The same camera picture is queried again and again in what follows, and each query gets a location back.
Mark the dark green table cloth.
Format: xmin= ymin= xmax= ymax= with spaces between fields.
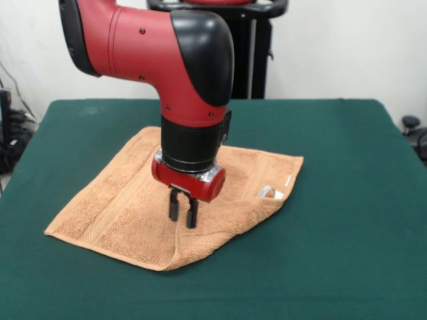
xmin=0 ymin=98 xmax=427 ymax=320

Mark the black chair base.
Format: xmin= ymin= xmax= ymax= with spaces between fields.
xmin=401 ymin=115 xmax=427 ymax=167

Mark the black box device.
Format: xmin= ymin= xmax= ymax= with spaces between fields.
xmin=0 ymin=89 xmax=14 ymax=147

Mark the black cable bundle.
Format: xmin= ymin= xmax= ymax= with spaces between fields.
xmin=0 ymin=109 xmax=37 ymax=174

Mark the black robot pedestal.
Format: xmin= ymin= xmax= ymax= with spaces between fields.
xmin=145 ymin=0 xmax=288 ymax=100

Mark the tan terry towel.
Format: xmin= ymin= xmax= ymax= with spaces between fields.
xmin=43 ymin=125 xmax=305 ymax=273

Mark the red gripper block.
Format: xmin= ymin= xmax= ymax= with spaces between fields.
xmin=151 ymin=150 xmax=227 ymax=230

